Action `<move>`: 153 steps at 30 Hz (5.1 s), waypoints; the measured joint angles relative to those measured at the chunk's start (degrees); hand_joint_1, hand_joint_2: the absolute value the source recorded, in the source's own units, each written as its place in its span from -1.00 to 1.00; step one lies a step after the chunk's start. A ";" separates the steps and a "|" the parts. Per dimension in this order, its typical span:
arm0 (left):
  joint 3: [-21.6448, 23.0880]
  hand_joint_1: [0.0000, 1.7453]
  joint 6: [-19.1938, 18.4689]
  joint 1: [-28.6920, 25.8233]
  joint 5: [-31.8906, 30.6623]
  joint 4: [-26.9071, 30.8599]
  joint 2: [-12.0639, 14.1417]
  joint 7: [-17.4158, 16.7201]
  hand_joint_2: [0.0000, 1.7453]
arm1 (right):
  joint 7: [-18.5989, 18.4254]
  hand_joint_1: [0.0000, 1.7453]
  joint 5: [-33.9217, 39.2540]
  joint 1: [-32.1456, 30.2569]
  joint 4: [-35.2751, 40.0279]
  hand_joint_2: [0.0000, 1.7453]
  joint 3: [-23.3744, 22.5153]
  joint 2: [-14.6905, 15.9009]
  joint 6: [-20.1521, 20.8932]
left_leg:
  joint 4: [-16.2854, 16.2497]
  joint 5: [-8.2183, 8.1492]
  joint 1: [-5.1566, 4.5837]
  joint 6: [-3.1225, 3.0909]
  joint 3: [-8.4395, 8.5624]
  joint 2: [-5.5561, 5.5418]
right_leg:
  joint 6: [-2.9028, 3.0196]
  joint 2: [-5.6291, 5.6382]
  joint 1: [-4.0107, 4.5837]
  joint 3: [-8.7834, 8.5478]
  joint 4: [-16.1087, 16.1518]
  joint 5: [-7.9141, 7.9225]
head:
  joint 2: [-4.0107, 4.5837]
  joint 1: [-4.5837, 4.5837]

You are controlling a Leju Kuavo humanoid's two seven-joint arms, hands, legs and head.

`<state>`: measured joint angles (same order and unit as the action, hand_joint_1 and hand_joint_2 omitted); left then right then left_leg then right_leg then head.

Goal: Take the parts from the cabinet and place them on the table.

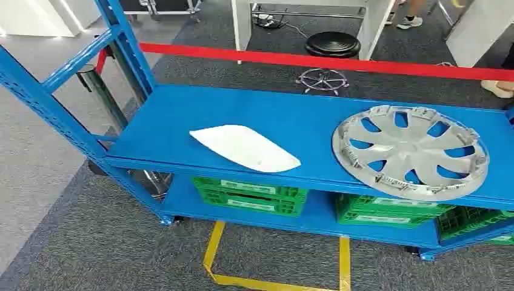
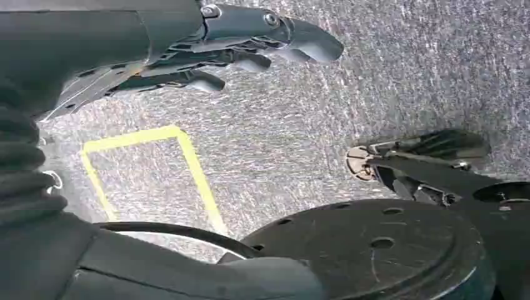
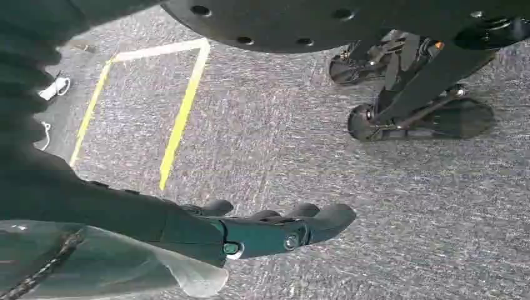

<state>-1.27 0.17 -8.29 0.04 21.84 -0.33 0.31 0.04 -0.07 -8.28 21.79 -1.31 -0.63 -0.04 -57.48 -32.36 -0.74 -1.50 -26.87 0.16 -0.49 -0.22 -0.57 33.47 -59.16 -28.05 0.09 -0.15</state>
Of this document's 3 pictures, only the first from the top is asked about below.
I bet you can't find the silver wheel hubcap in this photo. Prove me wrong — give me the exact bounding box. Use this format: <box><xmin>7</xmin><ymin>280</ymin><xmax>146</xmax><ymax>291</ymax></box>
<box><xmin>332</xmin><ymin>104</ymin><xmax>490</xmax><ymax>202</ymax></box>

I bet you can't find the white plastic body panel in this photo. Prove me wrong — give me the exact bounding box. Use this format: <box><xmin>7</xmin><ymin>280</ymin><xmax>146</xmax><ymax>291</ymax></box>
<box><xmin>189</xmin><ymin>124</ymin><xmax>302</xmax><ymax>174</ymax></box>

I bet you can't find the blue metal shelf rack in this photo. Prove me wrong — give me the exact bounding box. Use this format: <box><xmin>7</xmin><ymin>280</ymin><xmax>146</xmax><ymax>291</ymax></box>
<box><xmin>0</xmin><ymin>0</ymin><xmax>514</xmax><ymax>263</ymax></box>

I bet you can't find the green plastic crate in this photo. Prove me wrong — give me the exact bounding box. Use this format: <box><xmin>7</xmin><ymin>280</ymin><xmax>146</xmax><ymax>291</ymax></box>
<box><xmin>335</xmin><ymin>193</ymin><xmax>456</xmax><ymax>230</ymax></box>
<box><xmin>192</xmin><ymin>177</ymin><xmax>309</xmax><ymax>218</ymax></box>
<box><xmin>436</xmin><ymin>206</ymin><xmax>514</xmax><ymax>242</ymax></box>

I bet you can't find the chrome star stool base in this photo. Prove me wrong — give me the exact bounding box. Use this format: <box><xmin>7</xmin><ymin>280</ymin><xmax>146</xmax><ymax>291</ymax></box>
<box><xmin>296</xmin><ymin>68</ymin><xmax>350</xmax><ymax>96</ymax></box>

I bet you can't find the red barrier belt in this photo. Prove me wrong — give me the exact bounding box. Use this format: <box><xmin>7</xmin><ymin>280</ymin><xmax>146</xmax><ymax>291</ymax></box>
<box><xmin>95</xmin><ymin>42</ymin><xmax>514</xmax><ymax>82</ymax></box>

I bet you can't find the white table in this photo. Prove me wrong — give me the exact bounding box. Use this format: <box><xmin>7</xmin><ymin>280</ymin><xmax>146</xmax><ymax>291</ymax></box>
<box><xmin>230</xmin><ymin>0</ymin><xmax>396</xmax><ymax>65</ymax></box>

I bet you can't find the person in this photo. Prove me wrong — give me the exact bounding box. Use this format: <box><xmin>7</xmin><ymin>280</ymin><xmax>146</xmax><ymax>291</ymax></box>
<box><xmin>385</xmin><ymin>0</ymin><xmax>427</xmax><ymax>30</ymax></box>

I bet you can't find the person's foot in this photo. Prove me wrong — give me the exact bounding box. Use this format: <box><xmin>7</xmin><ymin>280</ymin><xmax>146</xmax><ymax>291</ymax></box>
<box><xmin>481</xmin><ymin>79</ymin><xmax>514</xmax><ymax>99</ymax></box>

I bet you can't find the white board panel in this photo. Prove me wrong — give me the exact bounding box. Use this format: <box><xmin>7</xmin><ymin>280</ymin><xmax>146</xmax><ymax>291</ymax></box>
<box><xmin>446</xmin><ymin>0</ymin><xmax>514</xmax><ymax>69</ymax></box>

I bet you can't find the power strip with cables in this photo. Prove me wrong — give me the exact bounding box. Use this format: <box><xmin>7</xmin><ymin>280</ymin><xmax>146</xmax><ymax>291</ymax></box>
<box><xmin>253</xmin><ymin>13</ymin><xmax>289</xmax><ymax>30</ymax></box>

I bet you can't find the dark stanchion post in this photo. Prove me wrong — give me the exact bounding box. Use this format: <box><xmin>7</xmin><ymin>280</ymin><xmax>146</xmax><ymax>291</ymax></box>
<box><xmin>76</xmin><ymin>64</ymin><xmax>173</xmax><ymax>201</ymax></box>

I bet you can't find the metal cart frame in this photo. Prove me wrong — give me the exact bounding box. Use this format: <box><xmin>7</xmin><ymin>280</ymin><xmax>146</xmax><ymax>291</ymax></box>
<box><xmin>124</xmin><ymin>0</ymin><xmax>204</xmax><ymax>21</ymax></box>

